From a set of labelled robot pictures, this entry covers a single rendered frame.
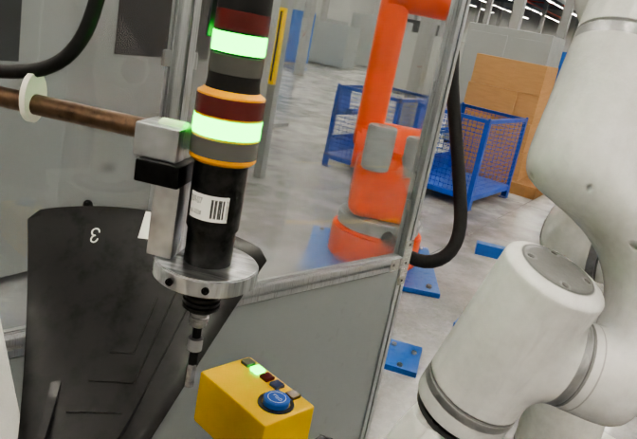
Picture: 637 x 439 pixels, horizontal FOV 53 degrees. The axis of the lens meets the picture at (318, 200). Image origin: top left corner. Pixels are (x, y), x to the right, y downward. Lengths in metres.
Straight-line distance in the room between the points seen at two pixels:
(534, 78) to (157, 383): 7.98
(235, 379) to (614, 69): 0.72
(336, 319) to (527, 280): 1.34
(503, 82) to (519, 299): 8.05
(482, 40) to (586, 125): 10.74
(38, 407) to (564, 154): 0.47
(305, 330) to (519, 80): 6.96
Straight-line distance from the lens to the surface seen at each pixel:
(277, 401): 0.99
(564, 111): 0.56
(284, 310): 1.64
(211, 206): 0.41
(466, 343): 0.53
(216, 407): 1.04
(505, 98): 8.48
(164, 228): 0.43
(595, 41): 0.58
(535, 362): 0.52
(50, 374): 0.60
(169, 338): 0.58
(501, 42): 11.18
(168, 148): 0.42
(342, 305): 1.81
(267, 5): 0.40
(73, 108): 0.45
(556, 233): 0.99
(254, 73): 0.40
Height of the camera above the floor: 1.62
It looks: 15 degrees down
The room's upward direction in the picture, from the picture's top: 11 degrees clockwise
